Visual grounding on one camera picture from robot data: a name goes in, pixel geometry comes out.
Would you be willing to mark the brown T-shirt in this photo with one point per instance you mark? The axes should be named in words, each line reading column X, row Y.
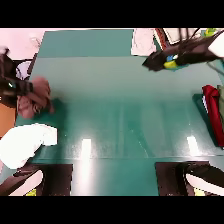
column 36, row 96

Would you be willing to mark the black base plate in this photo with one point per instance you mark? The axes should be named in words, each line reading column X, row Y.
column 166, row 180
column 58, row 180

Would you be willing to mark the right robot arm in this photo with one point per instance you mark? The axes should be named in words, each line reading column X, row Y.
column 200, row 50

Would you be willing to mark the pale folded garment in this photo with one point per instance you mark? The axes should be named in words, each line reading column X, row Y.
column 171, row 35

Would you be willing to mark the red-brown garment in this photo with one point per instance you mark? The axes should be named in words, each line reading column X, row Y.
column 161, row 36

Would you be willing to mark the red garment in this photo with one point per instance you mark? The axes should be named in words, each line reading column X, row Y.
column 213, row 106

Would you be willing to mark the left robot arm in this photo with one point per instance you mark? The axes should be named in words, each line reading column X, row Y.
column 20, row 146

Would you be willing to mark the white garment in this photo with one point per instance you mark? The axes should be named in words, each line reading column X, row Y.
column 143, row 41

